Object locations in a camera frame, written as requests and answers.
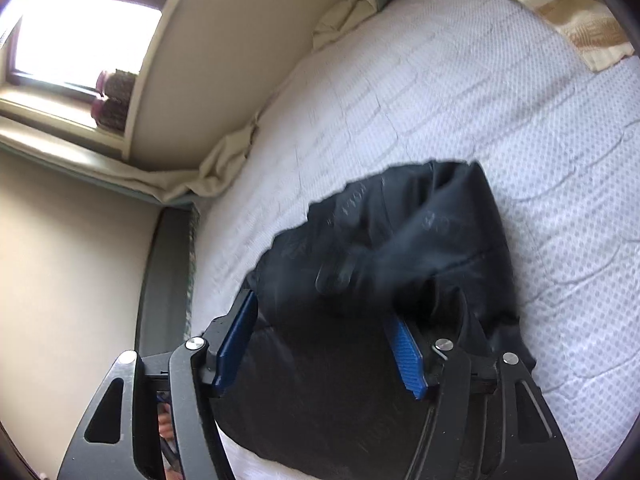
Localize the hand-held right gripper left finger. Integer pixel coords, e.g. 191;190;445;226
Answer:
56;290;260;480

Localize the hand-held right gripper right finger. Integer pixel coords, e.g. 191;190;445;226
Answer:
385;312;581;480

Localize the dark navy padded jacket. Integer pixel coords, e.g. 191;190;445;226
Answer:
212;159;538;480

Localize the cream and teal curtain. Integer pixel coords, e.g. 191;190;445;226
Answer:
0;115;262;208
312;0;401;51

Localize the white quilted mattress cover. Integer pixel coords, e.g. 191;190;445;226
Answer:
190;0;640;480

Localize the cream towel blanket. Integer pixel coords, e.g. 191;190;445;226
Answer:
487;0;636;72

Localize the dark grey bed frame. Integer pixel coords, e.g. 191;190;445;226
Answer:
135;205;196;356

